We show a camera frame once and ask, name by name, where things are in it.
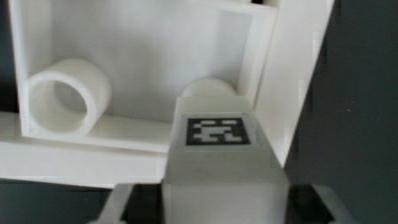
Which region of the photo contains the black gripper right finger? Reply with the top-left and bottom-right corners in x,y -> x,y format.
286,184 -> 355,224

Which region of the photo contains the white tagged chair leg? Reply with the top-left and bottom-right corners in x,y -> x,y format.
161,78 -> 289,224

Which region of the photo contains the white chair seat part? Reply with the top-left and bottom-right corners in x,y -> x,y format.
0,0 -> 335,188

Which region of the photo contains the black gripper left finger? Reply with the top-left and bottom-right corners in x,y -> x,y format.
87,184 -> 161,224

